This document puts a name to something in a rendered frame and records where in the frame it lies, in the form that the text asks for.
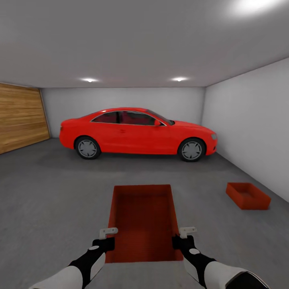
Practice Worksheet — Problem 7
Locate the storage box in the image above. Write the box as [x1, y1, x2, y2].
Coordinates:
[105, 184, 184, 264]
[226, 183, 271, 210]

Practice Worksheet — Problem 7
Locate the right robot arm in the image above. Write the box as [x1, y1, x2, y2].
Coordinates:
[172, 227, 270, 289]

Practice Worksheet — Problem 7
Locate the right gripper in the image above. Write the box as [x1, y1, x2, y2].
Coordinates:
[172, 236, 194, 251]

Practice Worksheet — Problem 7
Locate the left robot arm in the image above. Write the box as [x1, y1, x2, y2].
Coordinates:
[29, 228, 118, 289]

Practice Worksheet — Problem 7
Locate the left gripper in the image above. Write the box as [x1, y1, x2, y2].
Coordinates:
[92, 237, 115, 252]

